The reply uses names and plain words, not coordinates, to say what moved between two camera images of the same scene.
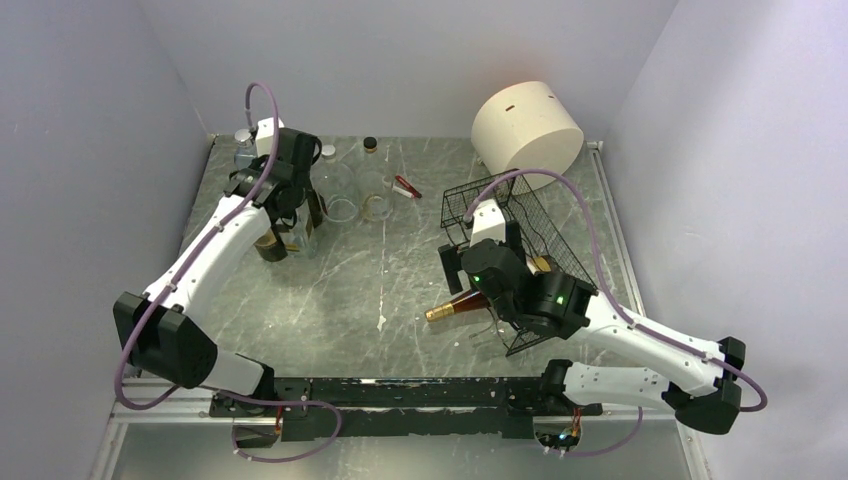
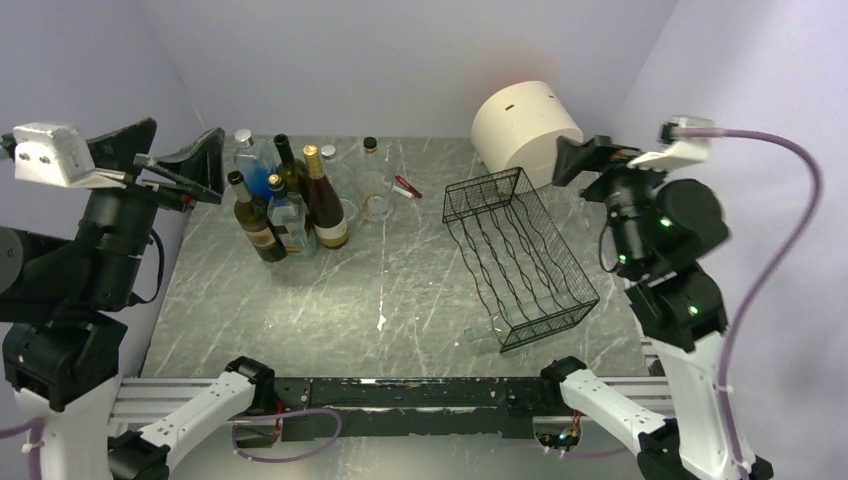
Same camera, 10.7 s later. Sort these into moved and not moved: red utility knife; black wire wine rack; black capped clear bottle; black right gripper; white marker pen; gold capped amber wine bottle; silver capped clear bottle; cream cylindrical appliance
Moved: black right gripper; gold capped amber wine bottle
Not moved: black wire wine rack; silver capped clear bottle; white marker pen; red utility knife; cream cylindrical appliance; black capped clear bottle
